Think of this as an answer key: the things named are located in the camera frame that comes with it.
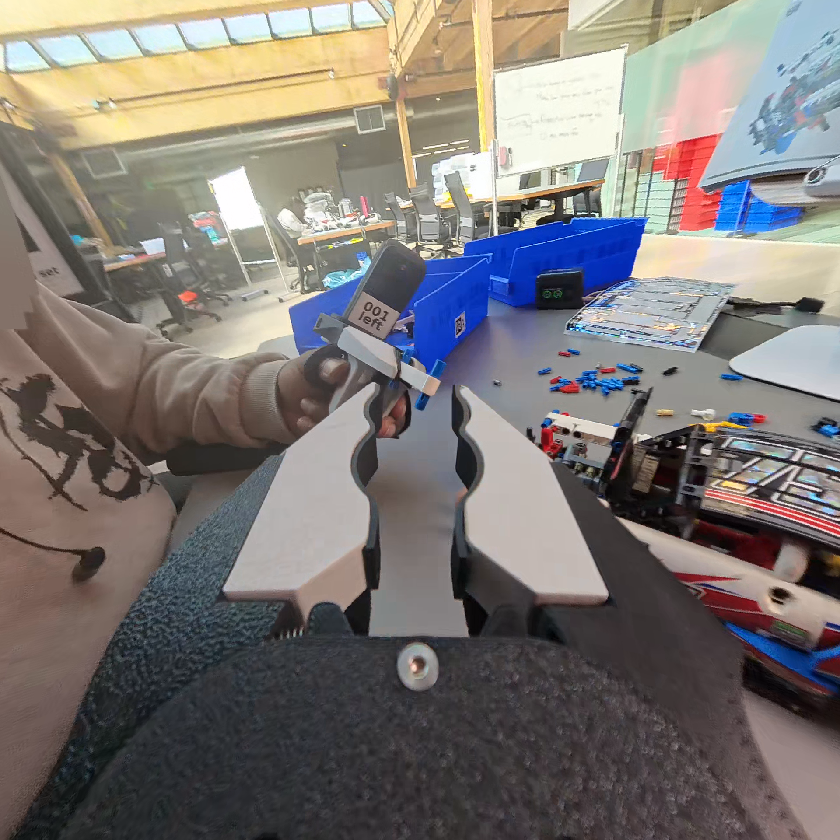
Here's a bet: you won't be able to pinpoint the toy brick race car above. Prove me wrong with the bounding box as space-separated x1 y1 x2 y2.
528 387 840 719

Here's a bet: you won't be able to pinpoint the wooden work table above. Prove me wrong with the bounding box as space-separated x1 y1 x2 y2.
453 178 605 227
297 220 398 290

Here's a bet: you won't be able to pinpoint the black hoodie drawstring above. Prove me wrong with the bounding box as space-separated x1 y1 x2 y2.
0 525 107 584

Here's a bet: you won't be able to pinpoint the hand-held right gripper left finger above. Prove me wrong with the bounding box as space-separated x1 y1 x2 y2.
223 382 383 634

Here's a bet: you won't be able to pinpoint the blue plastic storage bin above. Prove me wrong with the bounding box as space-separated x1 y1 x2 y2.
292 255 492 358
462 217 648 307

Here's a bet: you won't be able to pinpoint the wooden pillar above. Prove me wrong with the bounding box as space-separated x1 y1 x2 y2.
471 0 496 153

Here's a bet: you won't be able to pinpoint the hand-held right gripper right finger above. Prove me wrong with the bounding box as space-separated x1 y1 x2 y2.
451 385 610 636

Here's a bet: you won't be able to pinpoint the person's left hand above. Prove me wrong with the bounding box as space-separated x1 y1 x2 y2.
276 350 411 441

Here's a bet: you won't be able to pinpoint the white perforated toy beam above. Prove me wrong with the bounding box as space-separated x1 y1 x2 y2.
399 361 442 395

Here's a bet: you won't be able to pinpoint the black office chair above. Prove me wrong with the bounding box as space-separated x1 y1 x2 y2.
443 172 496 244
407 184 454 260
382 192 414 244
156 220 224 339

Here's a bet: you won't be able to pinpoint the person's left forearm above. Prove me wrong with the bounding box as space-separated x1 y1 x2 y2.
26 289 296 460

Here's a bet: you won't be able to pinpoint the stack of red bins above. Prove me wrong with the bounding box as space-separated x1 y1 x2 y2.
653 134 726 232

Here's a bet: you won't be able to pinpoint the grey instruction booklet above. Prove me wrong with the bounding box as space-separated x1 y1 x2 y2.
697 0 840 196

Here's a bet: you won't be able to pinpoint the person's beige sweatshirt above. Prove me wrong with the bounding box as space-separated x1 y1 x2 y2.
0 282 290 840

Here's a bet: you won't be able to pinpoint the black device green lights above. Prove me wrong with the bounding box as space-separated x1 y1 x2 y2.
535 268 585 311

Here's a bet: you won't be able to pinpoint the stack of blue bins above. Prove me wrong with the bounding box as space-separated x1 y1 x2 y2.
714 178 809 234

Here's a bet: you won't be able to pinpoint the pile of blue red pins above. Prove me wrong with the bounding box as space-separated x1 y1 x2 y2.
550 367 644 396

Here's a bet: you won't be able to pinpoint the whiteboard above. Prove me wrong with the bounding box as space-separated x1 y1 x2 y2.
492 45 630 179

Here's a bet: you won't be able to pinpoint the shiny sticker sheet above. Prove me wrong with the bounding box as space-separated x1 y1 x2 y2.
564 277 737 354

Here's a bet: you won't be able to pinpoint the black chair armrest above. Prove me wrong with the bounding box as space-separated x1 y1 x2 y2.
164 441 290 476

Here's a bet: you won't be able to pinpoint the white stand base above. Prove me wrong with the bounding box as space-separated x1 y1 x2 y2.
728 325 840 403

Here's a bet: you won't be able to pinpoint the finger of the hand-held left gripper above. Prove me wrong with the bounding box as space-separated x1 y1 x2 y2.
336 327 424 388

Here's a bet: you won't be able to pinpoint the white rolling board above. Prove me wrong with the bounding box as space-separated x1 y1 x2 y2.
207 166 284 304

